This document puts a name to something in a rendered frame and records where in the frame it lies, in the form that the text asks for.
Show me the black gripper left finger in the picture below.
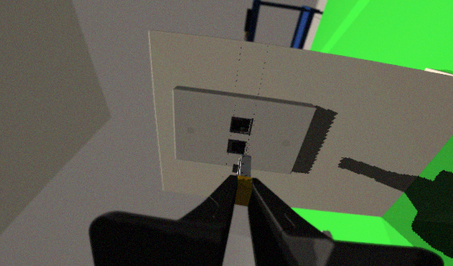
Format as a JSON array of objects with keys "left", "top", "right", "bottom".
[{"left": 89, "top": 175, "right": 238, "bottom": 266}]

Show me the beige panel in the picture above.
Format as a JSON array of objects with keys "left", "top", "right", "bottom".
[{"left": 149, "top": 30, "right": 453, "bottom": 217}]

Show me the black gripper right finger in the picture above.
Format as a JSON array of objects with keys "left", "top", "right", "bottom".
[{"left": 248, "top": 178, "right": 444, "bottom": 266}]

